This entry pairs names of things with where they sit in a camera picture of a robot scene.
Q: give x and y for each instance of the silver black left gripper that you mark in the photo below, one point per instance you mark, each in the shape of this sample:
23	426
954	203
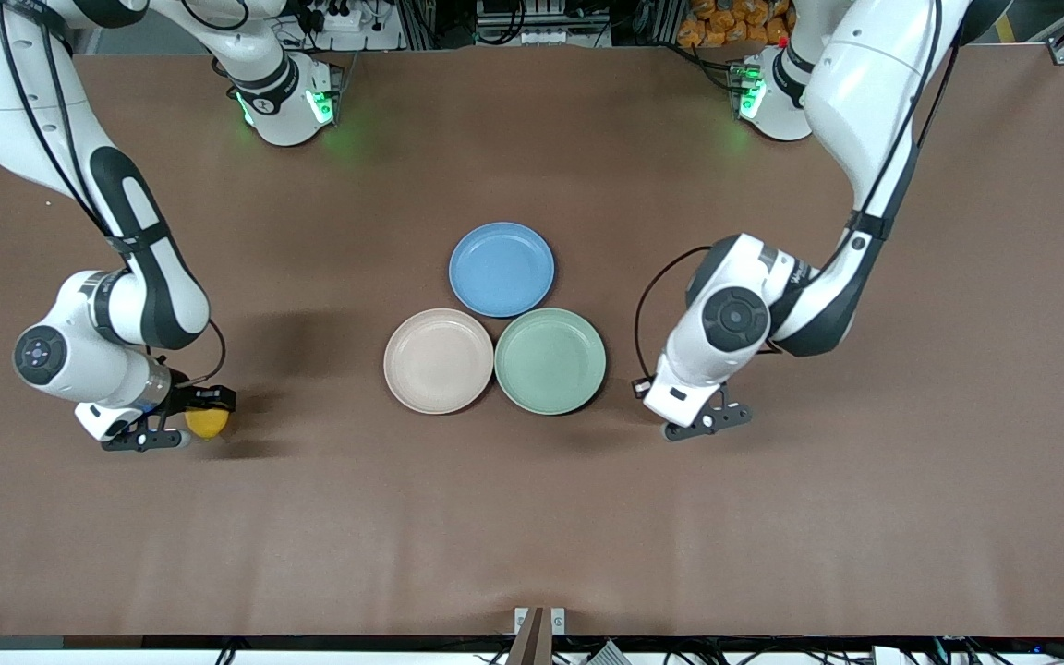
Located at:
638	394

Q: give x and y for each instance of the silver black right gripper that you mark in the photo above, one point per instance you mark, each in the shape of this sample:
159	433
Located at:
183	397

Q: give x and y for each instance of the yellow lemon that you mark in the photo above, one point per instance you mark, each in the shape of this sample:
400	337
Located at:
207	425

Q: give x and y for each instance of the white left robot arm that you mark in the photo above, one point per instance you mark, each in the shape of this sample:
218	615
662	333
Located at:
874	83

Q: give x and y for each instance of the pale green plate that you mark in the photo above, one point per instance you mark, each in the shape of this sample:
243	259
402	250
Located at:
550	361

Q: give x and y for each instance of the brown table cover sheet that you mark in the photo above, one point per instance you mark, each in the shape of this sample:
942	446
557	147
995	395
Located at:
772	517

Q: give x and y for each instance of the blue plate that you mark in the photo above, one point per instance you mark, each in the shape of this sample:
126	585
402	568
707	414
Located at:
501	270

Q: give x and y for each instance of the beige plate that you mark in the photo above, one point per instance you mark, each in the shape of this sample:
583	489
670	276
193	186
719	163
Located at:
438	360

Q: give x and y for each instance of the white electronics box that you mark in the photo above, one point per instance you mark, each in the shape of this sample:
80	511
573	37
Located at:
541	35

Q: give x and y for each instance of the bag of orange items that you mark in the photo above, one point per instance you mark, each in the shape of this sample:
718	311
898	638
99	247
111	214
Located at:
726	23

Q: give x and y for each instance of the white power strip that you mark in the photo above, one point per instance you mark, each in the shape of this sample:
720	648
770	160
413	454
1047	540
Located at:
347	23

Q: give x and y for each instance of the small white bracket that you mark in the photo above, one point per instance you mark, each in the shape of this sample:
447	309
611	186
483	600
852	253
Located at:
558	621
521	620

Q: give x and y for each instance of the wooden post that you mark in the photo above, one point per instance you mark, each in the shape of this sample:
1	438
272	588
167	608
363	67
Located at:
532	642

